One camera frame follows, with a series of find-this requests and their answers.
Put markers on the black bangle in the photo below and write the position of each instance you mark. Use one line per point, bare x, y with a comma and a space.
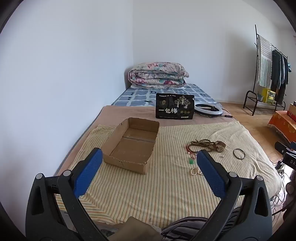
233, 153

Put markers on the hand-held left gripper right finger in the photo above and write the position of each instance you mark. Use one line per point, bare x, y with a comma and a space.
211, 176

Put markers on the blue checked bed sheet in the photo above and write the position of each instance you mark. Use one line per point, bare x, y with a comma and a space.
138, 97

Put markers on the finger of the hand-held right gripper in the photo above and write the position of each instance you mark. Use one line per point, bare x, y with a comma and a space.
282, 147
293, 145

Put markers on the black clothes rack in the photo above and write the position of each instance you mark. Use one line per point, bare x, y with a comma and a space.
251, 91

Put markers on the tan blanket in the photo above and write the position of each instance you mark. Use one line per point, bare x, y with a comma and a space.
129, 112

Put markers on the folded floral quilt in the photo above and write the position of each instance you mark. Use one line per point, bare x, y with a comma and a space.
157, 74

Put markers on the dark hanging clothes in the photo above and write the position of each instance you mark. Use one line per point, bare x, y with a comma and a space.
277, 74

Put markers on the beige flat box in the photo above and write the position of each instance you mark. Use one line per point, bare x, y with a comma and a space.
292, 107

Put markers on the yellow striped cloth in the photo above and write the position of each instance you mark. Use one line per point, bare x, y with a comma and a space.
166, 190

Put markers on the striped hanging towel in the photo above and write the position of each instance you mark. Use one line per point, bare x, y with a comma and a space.
264, 62

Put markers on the black snack bag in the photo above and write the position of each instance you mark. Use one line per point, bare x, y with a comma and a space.
173, 111

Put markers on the yellow crate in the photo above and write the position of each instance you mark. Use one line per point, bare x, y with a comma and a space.
269, 96

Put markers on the person's striped dark pants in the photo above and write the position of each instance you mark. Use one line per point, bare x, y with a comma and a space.
185, 229

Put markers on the olive green cloth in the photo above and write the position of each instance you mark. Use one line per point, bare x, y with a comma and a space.
136, 229

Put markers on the orange cloth covered table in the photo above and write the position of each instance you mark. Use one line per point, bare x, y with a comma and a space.
282, 125

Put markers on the cardboard box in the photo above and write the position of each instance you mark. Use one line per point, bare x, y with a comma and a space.
129, 150

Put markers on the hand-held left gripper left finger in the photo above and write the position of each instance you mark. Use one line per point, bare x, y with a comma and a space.
89, 171

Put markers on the red flat box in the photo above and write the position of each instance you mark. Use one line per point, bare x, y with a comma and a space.
291, 114

